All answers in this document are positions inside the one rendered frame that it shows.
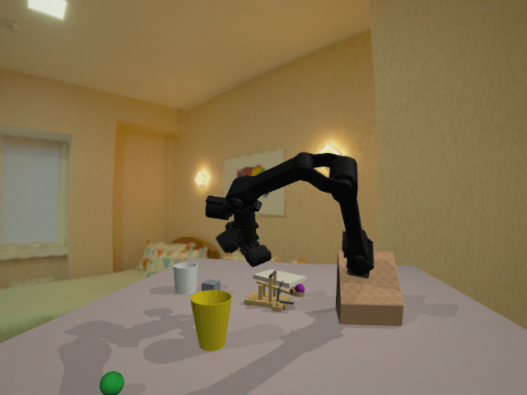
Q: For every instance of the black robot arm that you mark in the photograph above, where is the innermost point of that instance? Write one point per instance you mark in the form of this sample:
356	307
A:
241	200

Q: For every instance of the green ball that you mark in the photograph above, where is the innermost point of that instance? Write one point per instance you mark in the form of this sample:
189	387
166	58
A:
112	383

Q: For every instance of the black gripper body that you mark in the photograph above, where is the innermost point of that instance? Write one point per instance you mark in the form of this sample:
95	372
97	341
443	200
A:
255	254

